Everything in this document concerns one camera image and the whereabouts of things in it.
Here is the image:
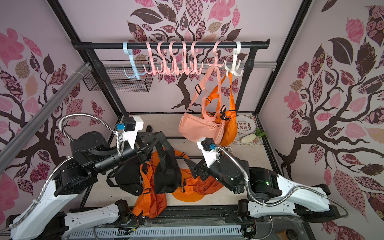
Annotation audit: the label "black wire basket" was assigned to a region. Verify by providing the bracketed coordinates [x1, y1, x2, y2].
[83, 67, 153, 93]

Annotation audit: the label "light blue plastic hook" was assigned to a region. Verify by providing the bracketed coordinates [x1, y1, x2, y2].
[122, 42, 145, 80]

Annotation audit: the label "pink plastic hook rightmost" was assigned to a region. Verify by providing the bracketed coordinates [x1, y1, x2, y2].
[207, 41, 224, 68]

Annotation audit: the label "white plastic hook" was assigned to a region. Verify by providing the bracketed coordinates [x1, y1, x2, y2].
[224, 41, 244, 77]

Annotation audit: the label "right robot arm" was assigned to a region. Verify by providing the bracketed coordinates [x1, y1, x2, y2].
[184, 138, 349, 223]

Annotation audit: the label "salmon pink sling bag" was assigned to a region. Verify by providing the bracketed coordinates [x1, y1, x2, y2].
[179, 66, 226, 144]

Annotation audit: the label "grey aluminium rail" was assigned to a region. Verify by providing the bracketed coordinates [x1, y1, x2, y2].
[1, 63, 90, 173]

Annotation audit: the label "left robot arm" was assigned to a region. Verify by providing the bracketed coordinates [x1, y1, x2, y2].
[1, 116, 165, 240]

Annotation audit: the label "black clothes rack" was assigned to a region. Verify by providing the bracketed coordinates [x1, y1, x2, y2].
[72, 39, 271, 118]

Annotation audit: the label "orange flat bag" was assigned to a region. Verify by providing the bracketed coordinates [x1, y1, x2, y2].
[172, 168, 204, 203]

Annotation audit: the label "dark orange backpack left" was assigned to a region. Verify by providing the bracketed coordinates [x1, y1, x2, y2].
[133, 163, 167, 219]

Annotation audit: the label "white slotted cable duct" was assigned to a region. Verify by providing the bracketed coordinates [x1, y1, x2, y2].
[67, 225, 243, 240]

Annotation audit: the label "bright orange sling bag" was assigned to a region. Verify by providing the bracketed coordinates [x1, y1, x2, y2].
[215, 73, 239, 147]

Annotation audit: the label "rust orange bag black straps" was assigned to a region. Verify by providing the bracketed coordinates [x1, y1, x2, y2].
[181, 157, 224, 196]

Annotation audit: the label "white toy radish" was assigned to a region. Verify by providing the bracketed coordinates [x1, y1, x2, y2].
[240, 134, 257, 144]

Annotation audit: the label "white round printed plate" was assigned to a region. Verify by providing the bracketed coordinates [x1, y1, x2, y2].
[237, 115, 257, 135]

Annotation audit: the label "pink plastic hook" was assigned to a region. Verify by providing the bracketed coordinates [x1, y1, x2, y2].
[157, 41, 168, 75]
[178, 41, 190, 75]
[207, 41, 224, 68]
[189, 41, 204, 75]
[143, 41, 157, 76]
[167, 41, 179, 76]

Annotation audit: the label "black sling bag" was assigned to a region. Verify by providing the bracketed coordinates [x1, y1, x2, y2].
[107, 132, 182, 196]

